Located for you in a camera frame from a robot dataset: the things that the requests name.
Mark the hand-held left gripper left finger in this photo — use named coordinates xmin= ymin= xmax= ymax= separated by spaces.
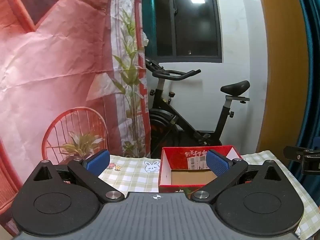
xmin=32 ymin=149 xmax=125 ymax=204

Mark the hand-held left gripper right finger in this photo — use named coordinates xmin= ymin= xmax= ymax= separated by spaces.
xmin=191 ymin=149 xmax=284 ymax=204

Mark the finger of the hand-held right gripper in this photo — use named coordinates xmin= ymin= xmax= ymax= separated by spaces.
xmin=283 ymin=145 xmax=306 ymax=161

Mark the red strawberry print cardboard box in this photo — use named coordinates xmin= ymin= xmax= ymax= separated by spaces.
xmin=158 ymin=145 xmax=243 ymax=194

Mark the green checked cartoon tablecloth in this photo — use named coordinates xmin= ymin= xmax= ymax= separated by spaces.
xmin=97 ymin=150 xmax=320 ymax=239

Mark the black exercise bike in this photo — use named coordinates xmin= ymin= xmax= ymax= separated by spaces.
xmin=145 ymin=58 xmax=251 ymax=157

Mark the teal curtain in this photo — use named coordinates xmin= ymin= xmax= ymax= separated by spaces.
xmin=141 ymin=0 xmax=158 ymax=58
xmin=287 ymin=0 xmax=320 ymax=198

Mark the orange wooden door panel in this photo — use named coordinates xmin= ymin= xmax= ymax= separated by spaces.
xmin=255 ymin=0 xmax=314 ymax=156

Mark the dark framed window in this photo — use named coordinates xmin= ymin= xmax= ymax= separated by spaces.
xmin=141 ymin=0 xmax=223 ymax=64

